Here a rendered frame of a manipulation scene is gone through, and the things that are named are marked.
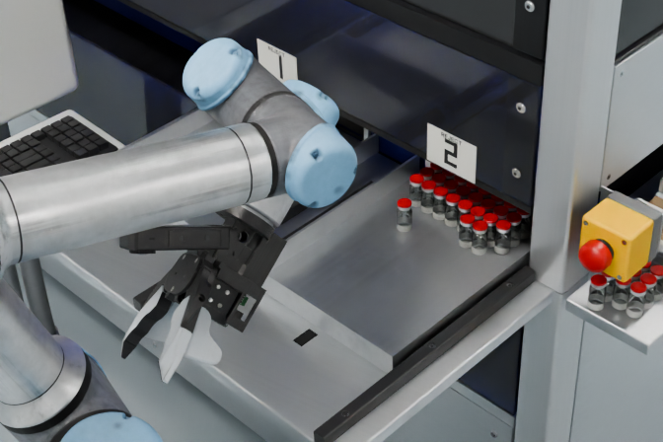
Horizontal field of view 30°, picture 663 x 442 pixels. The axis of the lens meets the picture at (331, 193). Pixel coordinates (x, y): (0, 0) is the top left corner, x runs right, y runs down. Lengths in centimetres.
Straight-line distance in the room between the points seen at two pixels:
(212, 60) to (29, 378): 38
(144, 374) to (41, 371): 151
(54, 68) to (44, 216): 118
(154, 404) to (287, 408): 127
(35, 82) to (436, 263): 85
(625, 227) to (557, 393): 35
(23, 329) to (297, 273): 51
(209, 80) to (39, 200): 26
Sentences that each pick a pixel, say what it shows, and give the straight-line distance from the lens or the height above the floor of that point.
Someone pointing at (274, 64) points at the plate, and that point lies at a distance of 187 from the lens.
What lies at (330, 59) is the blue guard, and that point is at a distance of 177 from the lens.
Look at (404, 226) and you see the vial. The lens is 174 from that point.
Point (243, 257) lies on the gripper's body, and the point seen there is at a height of 113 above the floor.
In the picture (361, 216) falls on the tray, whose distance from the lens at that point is 178.
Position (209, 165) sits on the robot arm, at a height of 134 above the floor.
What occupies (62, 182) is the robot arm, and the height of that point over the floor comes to 137.
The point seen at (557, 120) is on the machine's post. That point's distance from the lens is 152.
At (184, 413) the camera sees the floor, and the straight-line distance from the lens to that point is 274.
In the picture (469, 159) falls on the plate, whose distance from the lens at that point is 165.
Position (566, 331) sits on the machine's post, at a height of 80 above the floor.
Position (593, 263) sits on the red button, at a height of 100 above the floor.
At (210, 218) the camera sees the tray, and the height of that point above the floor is 88.
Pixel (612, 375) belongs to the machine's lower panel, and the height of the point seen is 60.
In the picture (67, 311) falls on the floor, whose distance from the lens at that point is 303.
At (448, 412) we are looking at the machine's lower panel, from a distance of 200.
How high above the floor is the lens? 199
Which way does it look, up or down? 37 degrees down
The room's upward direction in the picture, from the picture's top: 2 degrees counter-clockwise
